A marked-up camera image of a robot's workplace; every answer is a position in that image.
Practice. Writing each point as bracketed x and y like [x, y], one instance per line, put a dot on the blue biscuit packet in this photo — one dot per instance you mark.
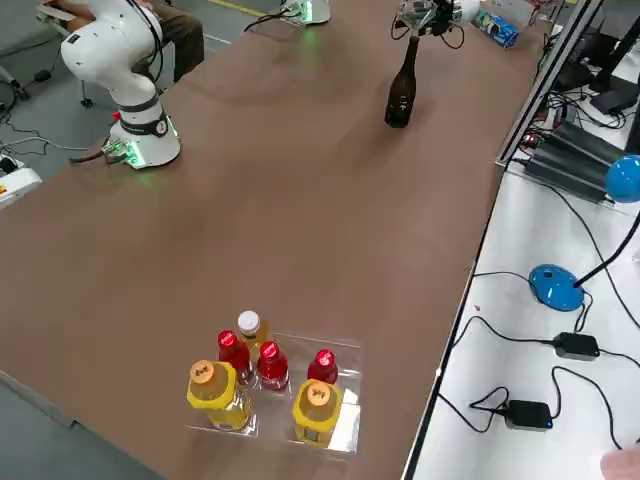
[505, 32]

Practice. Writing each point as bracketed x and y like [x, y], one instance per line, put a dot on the pale pink rounded object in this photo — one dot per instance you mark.
[622, 467]

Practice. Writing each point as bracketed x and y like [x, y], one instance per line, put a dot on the dark finned metal box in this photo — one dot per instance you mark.
[570, 160]

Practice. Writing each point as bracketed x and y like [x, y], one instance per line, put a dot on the teal snack packet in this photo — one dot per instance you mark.
[487, 21]

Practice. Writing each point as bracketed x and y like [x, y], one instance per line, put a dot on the red drink bottle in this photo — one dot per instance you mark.
[272, 365]
[230, 350]
[322, 365]

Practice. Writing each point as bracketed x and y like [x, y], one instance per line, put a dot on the white side desk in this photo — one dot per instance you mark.
[500, 350]

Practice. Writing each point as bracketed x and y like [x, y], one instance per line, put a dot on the green circuit board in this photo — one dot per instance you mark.
[295, 10]

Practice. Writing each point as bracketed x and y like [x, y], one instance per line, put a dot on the dark brown glass bottle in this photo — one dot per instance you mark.
[400, 95]

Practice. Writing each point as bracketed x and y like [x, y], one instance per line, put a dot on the office chair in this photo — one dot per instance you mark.
[86, 95]

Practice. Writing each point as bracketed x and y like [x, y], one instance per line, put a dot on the blue desk lamp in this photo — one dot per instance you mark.
[555, 287]

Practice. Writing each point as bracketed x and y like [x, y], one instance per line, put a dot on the white controller box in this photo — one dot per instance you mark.
[17, 187]

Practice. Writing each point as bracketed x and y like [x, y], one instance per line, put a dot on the clear acrylic bottle shelf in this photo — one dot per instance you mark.
[345, 350]

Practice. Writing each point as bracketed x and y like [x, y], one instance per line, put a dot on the white-capped yellow drink bottle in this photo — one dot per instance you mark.
[248, 322]

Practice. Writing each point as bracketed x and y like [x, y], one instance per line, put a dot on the person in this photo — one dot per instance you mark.
[185, 45]

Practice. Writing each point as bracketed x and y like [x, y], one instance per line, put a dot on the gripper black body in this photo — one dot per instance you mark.
[441, 17]

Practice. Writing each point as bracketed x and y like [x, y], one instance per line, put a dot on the yellow bottle with orange lid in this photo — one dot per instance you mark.
[315, 405]
[210, 390]

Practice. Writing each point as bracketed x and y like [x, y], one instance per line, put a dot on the black monitor stand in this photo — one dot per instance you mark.
[612, 100]

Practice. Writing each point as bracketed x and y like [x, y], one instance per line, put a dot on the black power adapter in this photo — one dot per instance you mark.
[577, 346]
[527, 415]

